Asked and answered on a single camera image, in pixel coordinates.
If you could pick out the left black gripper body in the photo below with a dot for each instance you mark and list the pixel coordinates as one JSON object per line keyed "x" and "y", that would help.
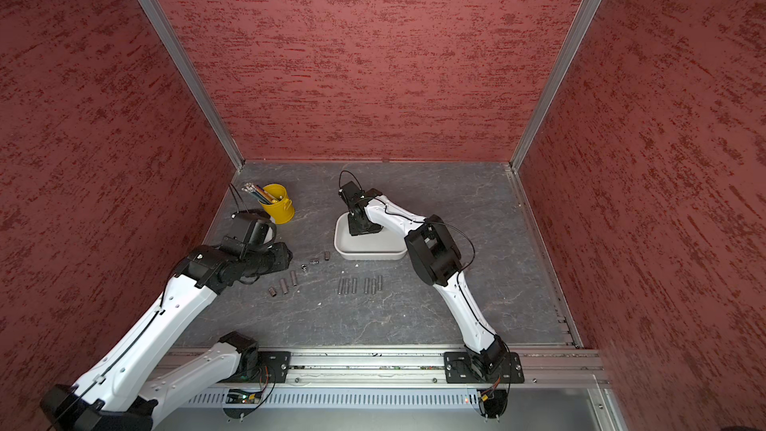
{"x": 262, "y": 259}

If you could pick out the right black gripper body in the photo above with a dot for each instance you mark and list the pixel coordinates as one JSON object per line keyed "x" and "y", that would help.
{"x": 363, "y": 225}

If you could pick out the white plastic storage box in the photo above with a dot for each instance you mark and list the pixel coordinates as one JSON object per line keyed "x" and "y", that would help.
{"x": 382, "y": 246}

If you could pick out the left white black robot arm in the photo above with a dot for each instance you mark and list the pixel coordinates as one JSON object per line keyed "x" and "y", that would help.
{"x": 118, "y": 393}

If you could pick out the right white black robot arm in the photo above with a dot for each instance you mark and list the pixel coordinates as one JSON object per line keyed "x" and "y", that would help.
{"x": 436, "y": 259}

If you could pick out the yellow pencil cup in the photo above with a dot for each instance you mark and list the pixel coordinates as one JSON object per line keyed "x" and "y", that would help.
{"x": 281, "y": 208}

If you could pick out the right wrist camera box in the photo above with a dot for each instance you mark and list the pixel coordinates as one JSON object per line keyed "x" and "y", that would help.
{"x": 351, "y": 194}

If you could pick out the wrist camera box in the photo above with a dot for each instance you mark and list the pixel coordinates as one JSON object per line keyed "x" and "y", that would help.
{"x": 351, "y": 194}
{"x": 249, "y": 233}

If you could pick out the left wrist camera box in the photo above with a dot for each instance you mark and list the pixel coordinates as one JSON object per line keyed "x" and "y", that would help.
{"x": 249, "y": 233}

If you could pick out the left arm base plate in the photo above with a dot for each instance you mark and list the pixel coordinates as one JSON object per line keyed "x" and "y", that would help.
{"x": 263, "y": 366}

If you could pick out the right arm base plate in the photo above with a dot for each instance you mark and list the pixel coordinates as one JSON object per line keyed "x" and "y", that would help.
{"x": 464, "y": 367}

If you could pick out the left aluminium corner post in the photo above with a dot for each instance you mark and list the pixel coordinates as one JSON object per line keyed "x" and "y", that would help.
{"x": 173, "y": 45}

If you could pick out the aluminium corner post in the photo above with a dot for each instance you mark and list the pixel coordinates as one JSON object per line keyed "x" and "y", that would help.
{"x": 572, "y": 42}
{"x": 173, "y": 45}

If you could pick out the aluminium front rail frame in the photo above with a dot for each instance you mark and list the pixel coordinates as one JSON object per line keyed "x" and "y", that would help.
{"x": 408, "y": 378}

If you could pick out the right aluminium corner post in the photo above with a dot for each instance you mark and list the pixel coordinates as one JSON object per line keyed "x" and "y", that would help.
{"x": 572, "y": 42}

